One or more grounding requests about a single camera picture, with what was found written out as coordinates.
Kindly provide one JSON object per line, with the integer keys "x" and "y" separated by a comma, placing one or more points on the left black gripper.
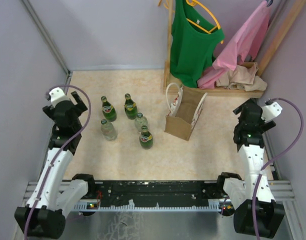
{"x": 64, "y": 106}

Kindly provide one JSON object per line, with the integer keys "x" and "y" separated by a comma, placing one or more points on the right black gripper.
{"x": 253, "y": 114}

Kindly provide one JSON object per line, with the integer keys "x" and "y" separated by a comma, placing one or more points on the green bottle red label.
{"x": 108, "y": 110}

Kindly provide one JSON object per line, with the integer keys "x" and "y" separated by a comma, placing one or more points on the clear glass bottle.
{"x": 140, "y": 121}
{"x": 108, "y": 130}

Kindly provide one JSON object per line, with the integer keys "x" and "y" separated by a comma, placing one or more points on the green bottle yellow label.
{"x": 130, "y": 107}

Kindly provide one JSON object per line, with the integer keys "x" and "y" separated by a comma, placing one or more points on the dark green bottle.
{"x": 146, "y": 138}

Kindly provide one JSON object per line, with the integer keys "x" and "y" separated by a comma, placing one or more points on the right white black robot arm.
{"x": 256, "y": 211}

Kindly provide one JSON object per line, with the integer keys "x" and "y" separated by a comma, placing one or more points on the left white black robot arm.
{"x": 44, "y": 214}

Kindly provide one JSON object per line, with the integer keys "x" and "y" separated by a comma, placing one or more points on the beige crumpled cloth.
{"x": 244, "y": 77}

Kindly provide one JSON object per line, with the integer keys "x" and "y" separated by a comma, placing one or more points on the pink shirt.
{"x": 246, "y": 42}

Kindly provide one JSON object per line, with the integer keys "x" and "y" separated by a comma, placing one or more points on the green tank top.
{"x": 194, "y": 40}

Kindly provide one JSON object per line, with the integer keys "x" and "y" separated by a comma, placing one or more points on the wooden clothes rack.
{"x": 286, "y": 15}

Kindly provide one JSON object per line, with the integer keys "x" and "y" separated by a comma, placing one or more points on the yellow clothes hanger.
{"x": 205, "y": 17}

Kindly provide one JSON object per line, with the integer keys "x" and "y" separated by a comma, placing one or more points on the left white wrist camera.
{"x": 56, "y": 95}

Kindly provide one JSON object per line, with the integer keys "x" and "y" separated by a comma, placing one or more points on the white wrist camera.
{"x": 56, "y": 95}
{"x": 271, "y": 110}

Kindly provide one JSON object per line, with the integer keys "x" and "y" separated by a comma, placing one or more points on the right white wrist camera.
{"x": 271, "y": 110}

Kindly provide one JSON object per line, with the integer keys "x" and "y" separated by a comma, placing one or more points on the aluminium frame rail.
{"x": 94, "y": 206}

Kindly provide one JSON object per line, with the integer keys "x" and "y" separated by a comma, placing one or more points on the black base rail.
{"x": 152, "y": 193}

